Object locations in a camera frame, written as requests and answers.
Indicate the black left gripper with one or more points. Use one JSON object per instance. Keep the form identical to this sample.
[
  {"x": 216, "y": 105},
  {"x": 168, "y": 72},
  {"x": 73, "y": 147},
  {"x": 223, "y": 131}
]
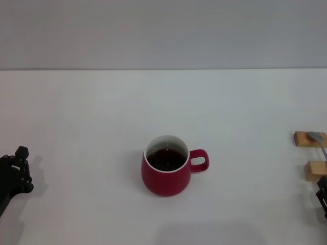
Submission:
[{"x": 7, "y": 183}]

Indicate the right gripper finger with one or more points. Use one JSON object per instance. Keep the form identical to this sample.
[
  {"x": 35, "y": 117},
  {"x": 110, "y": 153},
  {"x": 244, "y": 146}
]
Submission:
[{"x": 323, "y": 196}]

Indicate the red ceramic mug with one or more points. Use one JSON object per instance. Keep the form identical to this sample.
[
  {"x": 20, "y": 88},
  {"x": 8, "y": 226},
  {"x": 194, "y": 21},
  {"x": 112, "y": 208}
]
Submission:
[{"x": 164, "y": 182}]

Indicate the short wooden block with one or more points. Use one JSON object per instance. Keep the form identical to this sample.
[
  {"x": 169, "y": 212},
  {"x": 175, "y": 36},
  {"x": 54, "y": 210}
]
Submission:
[{"x": 315, "y": 171}]

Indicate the long wooden block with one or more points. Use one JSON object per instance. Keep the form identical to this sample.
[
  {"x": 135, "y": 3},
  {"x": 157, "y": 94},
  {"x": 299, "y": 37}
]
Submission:
[{"x": 301, "y": 139}]

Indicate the dark brown coffee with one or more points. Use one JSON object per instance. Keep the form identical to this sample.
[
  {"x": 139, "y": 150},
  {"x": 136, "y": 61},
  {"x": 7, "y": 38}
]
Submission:
[{"x": 167, "y": 160}]

